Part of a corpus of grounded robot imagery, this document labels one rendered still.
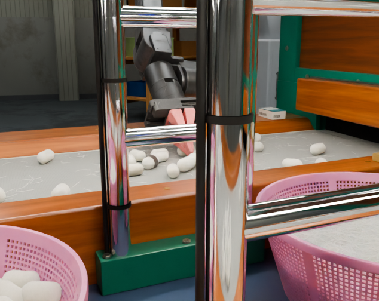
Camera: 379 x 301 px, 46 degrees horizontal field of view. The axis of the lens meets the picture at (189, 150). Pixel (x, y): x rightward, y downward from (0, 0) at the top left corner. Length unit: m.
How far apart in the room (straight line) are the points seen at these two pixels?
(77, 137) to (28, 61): 6.94
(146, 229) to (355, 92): 0.50
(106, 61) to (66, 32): 7.02
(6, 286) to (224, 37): 0.28
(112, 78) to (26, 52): 7.35
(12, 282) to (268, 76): 4.27
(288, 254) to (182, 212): 0.15
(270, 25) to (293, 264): 4.30
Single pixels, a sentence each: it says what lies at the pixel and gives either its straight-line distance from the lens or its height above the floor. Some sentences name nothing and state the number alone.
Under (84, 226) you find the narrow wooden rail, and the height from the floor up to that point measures 0.74.
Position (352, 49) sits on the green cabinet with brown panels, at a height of 0.92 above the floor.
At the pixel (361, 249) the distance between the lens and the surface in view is 0.48.
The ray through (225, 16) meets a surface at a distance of 0.21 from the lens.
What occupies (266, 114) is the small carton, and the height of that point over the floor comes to 0.77.
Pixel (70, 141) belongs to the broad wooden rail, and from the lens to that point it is 0.85.
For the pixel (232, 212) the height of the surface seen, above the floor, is 0.85.
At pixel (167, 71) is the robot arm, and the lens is 0.83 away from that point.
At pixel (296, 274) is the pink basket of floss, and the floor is 0.73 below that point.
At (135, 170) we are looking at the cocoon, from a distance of 0.67.
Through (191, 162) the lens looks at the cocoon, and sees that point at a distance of 0.69.
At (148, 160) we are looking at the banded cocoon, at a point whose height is 0.76.
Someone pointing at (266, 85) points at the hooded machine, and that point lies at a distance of 4.59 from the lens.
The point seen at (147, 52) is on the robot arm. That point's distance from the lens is 0.88.
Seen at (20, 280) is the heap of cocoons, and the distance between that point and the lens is 0.42.
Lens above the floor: 0.94
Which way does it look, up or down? 14 degrees down
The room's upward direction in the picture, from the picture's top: straight up
